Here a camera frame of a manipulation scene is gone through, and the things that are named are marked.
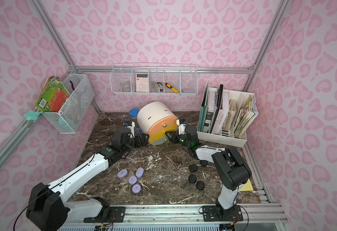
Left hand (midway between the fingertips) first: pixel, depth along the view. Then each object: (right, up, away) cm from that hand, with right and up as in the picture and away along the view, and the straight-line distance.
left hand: (142, 134), depth 82 cm
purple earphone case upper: (-2, -23, +4) cm, 24 cm away
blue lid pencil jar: (-7, +13, +9) cm, 17 cm away
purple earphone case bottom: (-3, -30, -2) cm, 30 cm away
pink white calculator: (-3, +32, +13) cm, 34 cm away
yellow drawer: (+9, -1, +6) cm, 11 cm away
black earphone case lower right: (+33, -29, 0) cm, 44 cm away
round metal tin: (-13, +29, +13) cm, 35 cm away
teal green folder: (+35, +14, 0) cm, 38 cm away
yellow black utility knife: (+14, +32, +16) cm, 38 cm away
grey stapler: (+6, +31, +17) cm, 36 cm away
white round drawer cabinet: (+7, +9, +2) cm, 12 cm away
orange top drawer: (+11, +6, +2) cm, 13 cm away
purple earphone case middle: (-6, -27, +1) cm, 27 cm away
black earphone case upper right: (+37, -18, +7) cm, 42 cm away
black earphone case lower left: (+29, -26, +1) cm, 39 cm away
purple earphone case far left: (-13, -24, +4) cm, 27 cm away
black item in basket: (-44, +29, +6) cm, 53 cm away
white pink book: (+46, +11, +2) cm, 48 cm away
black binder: (+44, +16, -1) cm, 47 cm away
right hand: (+14, 0, +6) cm, 15 cm away
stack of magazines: (+61, +10, +4) cm, 62 cm away
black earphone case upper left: (+30, -21, +6) cm, 37 cm away
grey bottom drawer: (+9, -6, +10) cm, 15 cm away
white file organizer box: (+62, +22, +18) cm, 68 cm away
